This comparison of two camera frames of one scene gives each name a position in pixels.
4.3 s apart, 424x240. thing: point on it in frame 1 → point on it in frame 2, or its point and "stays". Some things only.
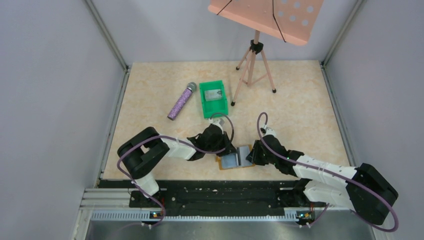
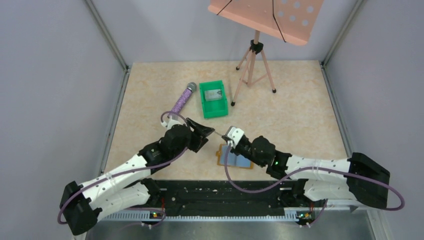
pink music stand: x=291 y=21 stays
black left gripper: x=218 y=145 → x=196 y=135
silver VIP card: x=213 y=95 stays
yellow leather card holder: x=231 y=161 stays
